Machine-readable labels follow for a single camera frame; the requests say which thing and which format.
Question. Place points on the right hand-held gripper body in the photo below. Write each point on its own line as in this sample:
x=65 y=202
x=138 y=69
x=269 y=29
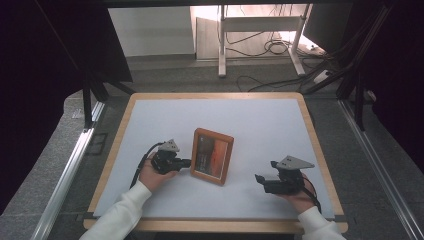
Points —
x=291 y=176

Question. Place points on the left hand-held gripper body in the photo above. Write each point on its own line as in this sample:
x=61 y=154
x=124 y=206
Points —
x=165 y=160

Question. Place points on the wooden photo frame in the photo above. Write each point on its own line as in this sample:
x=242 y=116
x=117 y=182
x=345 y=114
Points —
x=211 y=156

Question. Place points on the person's left hand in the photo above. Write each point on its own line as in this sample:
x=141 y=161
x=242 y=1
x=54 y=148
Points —
x=153 y=178

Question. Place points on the person's right hand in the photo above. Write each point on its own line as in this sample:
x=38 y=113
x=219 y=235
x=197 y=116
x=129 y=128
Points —
x=300 y=200

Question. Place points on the white table mat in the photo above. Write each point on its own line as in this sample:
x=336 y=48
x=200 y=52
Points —
x=266 y=133

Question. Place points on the dark floor grate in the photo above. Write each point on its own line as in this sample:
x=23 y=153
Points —
x=97 y=144

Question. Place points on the black metal stand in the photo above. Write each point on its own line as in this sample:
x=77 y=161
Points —
x=359 y=100
x=88 y=100

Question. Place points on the white power strip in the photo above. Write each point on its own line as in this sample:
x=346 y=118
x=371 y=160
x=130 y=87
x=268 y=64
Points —
x=322 y=76

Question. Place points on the dark curtain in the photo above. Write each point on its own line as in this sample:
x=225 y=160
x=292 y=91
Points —
x=400 y=66
x=40 y=83

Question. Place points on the aluminium rail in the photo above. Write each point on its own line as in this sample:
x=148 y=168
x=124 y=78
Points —
x=376 y=156
x=65 y=180

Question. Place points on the white metal desk frame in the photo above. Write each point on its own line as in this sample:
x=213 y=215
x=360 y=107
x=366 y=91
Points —
x=260 y=24

